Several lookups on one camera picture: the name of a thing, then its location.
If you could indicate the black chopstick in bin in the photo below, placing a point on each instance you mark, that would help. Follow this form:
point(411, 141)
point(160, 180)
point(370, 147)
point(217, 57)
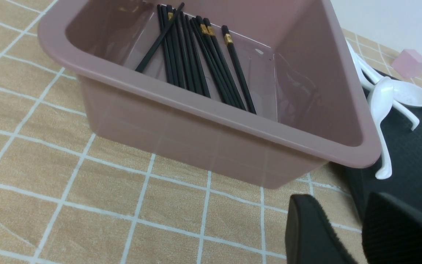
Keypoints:
point(175, 50)
point(201, 79)
point(167, 62)

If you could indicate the white ceramic spoon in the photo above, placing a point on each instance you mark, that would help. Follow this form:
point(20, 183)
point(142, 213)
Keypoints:
point(369, 86)
point(404, 92)
point(380, 101)

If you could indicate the pink translucent cube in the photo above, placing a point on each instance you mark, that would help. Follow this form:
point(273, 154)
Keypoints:
point(408, 63)

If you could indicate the black chopstick gold band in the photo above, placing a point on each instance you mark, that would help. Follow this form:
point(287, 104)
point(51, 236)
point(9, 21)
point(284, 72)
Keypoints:
point(227, 96)
point(231, 83)
point(238, 68)

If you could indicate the pink plastic bin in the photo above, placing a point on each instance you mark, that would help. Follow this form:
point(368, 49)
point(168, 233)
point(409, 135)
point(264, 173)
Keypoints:
point(310, 106)

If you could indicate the black chopstick lying diagonal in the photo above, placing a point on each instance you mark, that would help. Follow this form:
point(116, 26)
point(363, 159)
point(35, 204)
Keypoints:
point(168, 25)

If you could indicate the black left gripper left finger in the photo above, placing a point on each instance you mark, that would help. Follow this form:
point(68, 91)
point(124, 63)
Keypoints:
point(310, 238)

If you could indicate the black plastic tray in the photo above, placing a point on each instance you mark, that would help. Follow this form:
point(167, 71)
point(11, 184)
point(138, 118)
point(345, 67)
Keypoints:
point(405, 149)

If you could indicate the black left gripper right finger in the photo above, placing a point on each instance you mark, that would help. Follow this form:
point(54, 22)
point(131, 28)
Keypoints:
point(391, 231)

